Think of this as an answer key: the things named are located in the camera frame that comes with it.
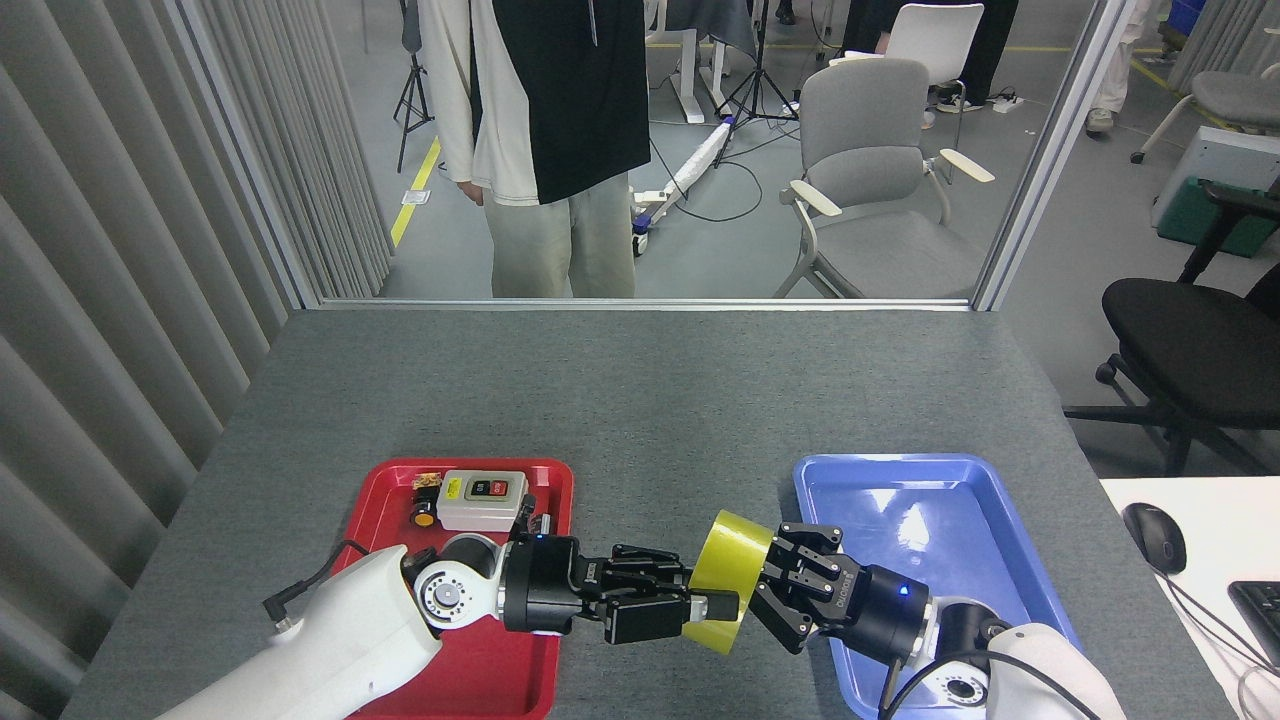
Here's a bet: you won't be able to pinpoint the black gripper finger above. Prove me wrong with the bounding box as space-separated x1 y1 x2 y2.
748 582 836 657
765 521 849 593
605 544 694 595
600 589 742 647

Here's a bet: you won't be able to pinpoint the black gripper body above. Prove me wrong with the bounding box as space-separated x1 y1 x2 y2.
503 535 609 634
830 565 936 663

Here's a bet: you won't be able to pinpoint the yellow tape roll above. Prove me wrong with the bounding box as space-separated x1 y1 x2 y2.
683 510 776 656

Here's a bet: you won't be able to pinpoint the blue plastic tray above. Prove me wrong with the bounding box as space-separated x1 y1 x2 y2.
793 453 1102 720

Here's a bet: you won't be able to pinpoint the red plastic tray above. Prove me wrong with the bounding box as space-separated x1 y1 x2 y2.
335 458 575 720

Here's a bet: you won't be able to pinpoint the silver aluminium crossbar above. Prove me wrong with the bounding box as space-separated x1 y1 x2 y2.
318 297 976 312

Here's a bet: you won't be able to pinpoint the black computer mouse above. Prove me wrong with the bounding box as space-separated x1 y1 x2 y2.
1122 502 1188 576

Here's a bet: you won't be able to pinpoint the white desk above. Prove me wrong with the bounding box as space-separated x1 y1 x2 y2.
1098 476 1280 720

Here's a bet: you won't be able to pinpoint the black keyboard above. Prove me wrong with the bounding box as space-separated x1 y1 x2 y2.
1227 580 1280 669

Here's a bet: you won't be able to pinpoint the white stand on wheels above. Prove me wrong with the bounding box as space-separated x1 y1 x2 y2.
628 118 738 257

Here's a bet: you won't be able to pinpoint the black office chair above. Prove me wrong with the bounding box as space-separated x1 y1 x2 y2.
1062 178 1280 477

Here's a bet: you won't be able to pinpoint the grey chair cream armrests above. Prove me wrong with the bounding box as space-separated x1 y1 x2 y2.
772 58 996 299

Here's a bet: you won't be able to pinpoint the person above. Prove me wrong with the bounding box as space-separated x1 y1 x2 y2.
838 0 906 58
415 0 653 299
938 0 1019 114
1085 0 1151 136

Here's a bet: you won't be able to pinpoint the green box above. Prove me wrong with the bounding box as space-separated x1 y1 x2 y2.
1158 178 1280 259

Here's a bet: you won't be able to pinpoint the black tripod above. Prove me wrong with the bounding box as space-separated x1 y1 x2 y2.
393 0 448 173
713 0 801 169

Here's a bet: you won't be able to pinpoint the white chair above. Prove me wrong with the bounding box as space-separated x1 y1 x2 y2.
828 3 986 153

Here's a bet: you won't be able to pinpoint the background table dark cloth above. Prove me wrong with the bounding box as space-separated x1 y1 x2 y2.
655 0 761 126

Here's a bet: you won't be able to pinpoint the grey pleated curtain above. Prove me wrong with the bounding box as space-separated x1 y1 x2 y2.
1165 0 1280 96
0 0 396 720

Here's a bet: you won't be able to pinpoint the grey office chair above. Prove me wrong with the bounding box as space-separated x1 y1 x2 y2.
1131 30 1280 166

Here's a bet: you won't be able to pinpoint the white push button switch box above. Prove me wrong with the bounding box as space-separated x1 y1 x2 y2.
436 470 531 533

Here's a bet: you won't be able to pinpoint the black mouse cable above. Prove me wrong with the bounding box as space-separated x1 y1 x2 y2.
1163 568 1280 676

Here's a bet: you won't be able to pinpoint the silver aluminium post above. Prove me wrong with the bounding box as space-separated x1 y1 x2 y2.
972 0 1141 312

